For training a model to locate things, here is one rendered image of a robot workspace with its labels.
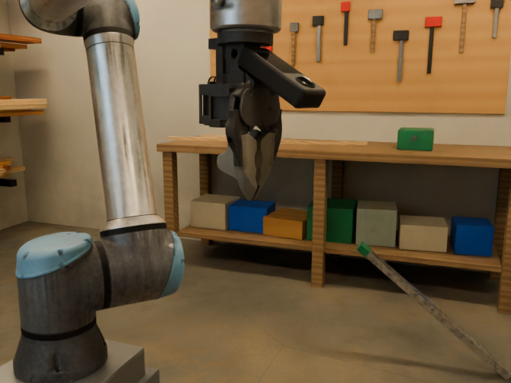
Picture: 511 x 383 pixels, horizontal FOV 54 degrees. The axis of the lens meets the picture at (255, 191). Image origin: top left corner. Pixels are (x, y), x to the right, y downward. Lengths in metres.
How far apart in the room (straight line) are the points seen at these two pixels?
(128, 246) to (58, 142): 3.62
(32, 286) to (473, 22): 2.99
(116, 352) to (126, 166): 0.42
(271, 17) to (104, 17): 0.68
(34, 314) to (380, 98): 2.80
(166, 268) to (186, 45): 2.97
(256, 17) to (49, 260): 0.65
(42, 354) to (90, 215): 3.53
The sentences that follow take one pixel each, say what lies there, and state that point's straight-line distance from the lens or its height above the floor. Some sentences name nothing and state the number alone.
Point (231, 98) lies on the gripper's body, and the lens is 0.63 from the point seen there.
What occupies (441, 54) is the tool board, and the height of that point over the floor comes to 1.42.
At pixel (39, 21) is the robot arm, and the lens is 1.20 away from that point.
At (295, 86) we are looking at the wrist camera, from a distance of 0.58.
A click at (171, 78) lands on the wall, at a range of 4.00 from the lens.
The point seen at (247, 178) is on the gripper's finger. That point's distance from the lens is 0.64.
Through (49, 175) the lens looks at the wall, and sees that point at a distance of 4.82.
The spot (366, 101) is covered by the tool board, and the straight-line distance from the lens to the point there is 3.50.
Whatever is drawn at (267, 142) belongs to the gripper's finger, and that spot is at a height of 1.13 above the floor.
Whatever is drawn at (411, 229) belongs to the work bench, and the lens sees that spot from 3.14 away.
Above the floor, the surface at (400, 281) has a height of 0.39.
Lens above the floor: 1.20
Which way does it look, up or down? 12 degrees down
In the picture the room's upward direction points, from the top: straight up
